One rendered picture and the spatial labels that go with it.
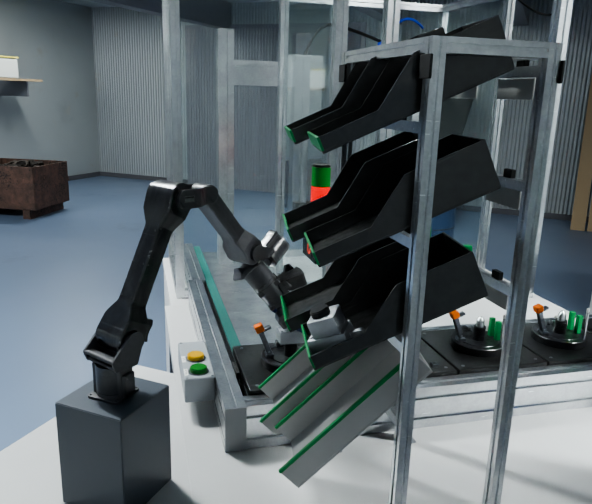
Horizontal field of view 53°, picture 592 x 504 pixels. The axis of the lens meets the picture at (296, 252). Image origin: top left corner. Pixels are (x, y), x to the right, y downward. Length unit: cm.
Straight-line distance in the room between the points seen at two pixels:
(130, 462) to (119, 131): 1067
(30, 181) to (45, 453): 672
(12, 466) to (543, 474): 106
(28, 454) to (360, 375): 71
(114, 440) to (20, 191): 709
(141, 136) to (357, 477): 1035
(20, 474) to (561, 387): 121
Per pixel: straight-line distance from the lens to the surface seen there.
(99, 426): 108
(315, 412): 108
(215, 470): 126
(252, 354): 147
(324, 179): 150
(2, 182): 817
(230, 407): 126
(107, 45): 1173
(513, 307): 94
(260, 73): 235
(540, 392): 156
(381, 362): 105
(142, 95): 1126
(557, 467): 140
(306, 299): 113
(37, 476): 132
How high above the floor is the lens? 158
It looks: 15 degrees down
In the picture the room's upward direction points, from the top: 2 degrees clockwise
